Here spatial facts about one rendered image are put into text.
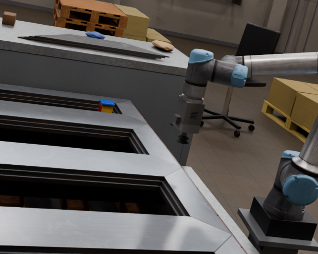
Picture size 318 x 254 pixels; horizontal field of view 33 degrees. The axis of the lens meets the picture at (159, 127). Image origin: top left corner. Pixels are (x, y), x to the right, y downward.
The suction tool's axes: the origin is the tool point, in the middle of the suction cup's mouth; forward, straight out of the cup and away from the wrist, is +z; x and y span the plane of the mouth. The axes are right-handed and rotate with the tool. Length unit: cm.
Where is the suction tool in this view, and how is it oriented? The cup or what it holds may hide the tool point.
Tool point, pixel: (182, 141)
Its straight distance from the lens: 182.3
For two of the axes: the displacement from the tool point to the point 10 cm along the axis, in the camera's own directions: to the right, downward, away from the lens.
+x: 9.3, 0.8, 3.5
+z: -1.9, 9.4, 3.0
